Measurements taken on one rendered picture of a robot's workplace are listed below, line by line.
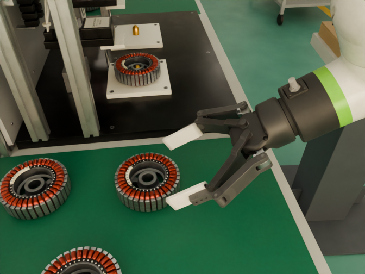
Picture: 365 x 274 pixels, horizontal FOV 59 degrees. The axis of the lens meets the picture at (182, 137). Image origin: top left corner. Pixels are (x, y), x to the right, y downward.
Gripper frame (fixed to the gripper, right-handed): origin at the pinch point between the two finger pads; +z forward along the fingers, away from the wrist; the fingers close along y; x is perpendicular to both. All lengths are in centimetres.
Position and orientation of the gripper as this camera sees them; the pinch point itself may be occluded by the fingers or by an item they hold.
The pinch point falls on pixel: (173, 169)
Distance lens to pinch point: 55.1
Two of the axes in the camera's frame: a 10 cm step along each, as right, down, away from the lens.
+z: -8.6, 4.2, 2.8
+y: 0.8, 6.6, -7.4
